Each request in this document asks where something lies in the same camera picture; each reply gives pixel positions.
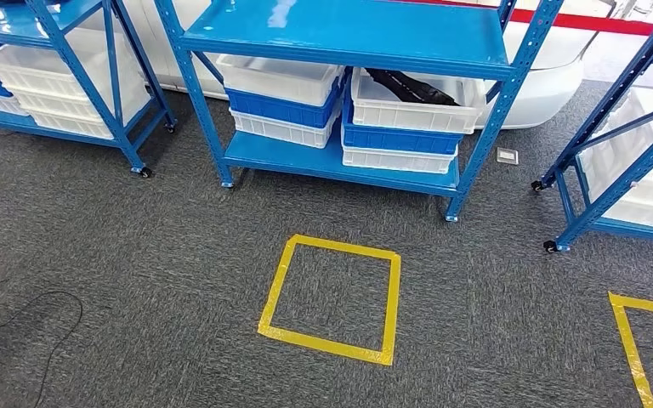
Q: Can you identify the yellow floor tape square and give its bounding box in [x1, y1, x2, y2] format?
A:
[257, 234, 402, 367]
[608, 292, 653, 408]

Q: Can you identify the blue metal shelf rack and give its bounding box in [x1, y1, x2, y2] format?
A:
[531, 0, 653, 254]
[0, 0, 179, 180]
[151, 0, 565, 224]

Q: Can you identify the black floor cable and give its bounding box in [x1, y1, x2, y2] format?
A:
[0, 290, 84, 408]

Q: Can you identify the black ribbed part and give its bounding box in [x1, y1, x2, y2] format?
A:
[364, 68, 463, 107]

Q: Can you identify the white car with red stripe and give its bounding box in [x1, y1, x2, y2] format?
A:
[78, 0, 653, 132]

